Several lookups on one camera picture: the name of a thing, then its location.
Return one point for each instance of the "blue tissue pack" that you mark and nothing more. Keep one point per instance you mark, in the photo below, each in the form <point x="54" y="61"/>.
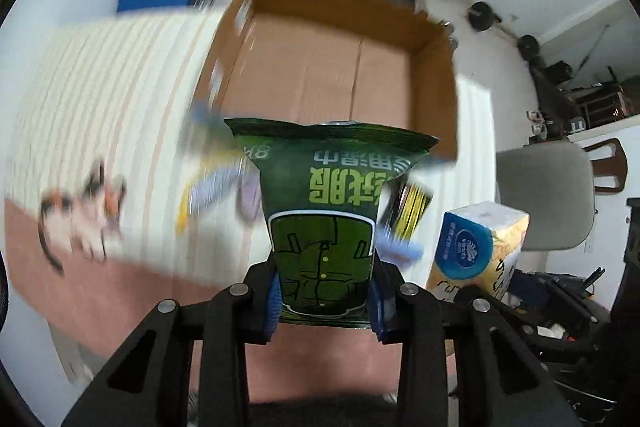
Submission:
<point x="401" y="253"/>

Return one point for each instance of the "green wet wipes pack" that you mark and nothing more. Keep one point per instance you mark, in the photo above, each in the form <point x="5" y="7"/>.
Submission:
<point x="321" y="185"/>

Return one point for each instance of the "striped cat tablecloth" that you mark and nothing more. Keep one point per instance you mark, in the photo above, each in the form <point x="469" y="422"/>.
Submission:
<point x="119" y="90"/>

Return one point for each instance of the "yellow grey scouring pad pack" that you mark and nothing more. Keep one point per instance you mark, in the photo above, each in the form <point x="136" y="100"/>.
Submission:
<point x="211" y="185"/>

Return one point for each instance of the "yellow tissue pack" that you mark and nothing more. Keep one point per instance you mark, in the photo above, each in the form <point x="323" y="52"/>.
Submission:
<point x="478" y="245"/>

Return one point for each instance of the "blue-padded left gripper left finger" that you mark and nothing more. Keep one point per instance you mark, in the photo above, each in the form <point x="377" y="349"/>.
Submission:
<point x="146" y="382"/>

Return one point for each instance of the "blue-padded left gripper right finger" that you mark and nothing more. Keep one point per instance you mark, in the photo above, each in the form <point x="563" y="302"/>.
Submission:
<point x="465" y="349"/>

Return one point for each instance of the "open cardboard box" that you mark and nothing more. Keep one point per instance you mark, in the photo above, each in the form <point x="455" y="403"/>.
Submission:
<point x="316" y="61"/>

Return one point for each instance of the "brown wooden chair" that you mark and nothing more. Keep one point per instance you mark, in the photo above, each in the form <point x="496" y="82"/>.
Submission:
<point x="614" y="166"/>

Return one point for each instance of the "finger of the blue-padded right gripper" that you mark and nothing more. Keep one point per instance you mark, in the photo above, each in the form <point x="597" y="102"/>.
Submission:
<point x="505" y="301"/>

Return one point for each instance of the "black yellow snack bag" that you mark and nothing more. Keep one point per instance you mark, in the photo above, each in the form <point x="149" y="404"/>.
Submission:
<point x="405" y="208"/>

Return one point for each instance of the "grey plastic chair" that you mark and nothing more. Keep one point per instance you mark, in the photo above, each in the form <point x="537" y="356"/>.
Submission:
<point x="553" y="183"/>

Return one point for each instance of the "floor barbell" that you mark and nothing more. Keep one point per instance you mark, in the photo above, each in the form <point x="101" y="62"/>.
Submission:
<point x="482" y="17"/>

